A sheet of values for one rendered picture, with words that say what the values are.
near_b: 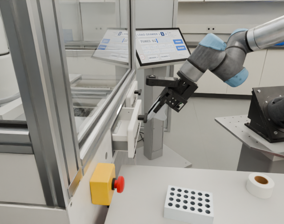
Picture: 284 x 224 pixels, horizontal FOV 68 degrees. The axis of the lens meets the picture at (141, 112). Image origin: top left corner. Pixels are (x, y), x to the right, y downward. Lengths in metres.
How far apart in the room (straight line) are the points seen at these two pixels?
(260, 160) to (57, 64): 0.99
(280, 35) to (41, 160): 0.71
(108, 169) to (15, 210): 0.20
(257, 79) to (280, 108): 2.93
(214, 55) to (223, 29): 3.64
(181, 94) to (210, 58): 0.15
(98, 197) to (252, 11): 4.26
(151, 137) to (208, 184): 1.23
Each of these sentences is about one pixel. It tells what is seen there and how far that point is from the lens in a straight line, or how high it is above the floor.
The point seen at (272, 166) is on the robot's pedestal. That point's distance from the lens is 1.12.
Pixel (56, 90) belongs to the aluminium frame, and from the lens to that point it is 0.34.
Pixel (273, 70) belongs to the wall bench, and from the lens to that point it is 4.03.
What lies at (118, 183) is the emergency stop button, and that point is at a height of 0.89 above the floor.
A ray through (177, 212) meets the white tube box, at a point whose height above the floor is 0.79.
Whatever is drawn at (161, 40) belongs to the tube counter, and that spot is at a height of 1.11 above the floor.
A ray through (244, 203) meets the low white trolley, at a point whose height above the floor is 0.76.
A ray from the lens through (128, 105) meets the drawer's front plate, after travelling 0.98.
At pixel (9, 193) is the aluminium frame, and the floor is 0.97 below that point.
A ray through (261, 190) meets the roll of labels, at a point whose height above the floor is 0.79.
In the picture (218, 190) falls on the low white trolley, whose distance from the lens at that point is 0.74.
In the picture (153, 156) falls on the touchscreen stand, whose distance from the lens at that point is 2.03.
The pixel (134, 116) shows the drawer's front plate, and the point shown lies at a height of 0.93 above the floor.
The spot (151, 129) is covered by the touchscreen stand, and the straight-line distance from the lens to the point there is 1.87.
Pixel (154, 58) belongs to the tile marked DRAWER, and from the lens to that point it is 1.58.
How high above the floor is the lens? 1.24
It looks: 23 degrees down
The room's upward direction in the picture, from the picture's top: straight up
